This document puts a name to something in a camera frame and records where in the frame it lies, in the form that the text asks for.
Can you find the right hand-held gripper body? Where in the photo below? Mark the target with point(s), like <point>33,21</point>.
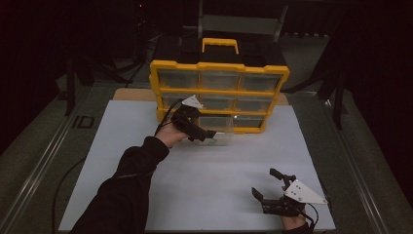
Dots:
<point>302,195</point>

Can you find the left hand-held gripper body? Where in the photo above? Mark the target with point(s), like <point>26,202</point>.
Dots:
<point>185,117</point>

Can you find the clear plastic drawer bin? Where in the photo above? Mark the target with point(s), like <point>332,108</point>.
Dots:
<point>217,126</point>

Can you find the yellow black organizer cabinet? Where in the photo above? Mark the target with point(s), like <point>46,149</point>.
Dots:
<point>220,66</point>

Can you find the person's left hand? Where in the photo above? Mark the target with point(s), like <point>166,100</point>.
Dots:
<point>170,135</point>

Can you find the person's right hand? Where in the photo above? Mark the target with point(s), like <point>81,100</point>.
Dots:
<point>293,222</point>

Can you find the set of clear drawers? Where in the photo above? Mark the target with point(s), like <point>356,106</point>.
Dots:
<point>178,79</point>

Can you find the white table mat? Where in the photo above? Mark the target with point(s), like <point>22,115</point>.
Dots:
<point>211,182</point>

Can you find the wooden board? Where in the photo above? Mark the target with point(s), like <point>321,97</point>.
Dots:
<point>136,95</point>

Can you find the black stand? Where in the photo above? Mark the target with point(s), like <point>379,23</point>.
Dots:
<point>337,97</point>
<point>69,87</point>

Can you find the grey metal stand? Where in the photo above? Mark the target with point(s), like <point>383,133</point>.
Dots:
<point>240,24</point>

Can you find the aluminium rail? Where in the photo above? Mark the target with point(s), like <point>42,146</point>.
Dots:
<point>42,165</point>
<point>357,169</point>

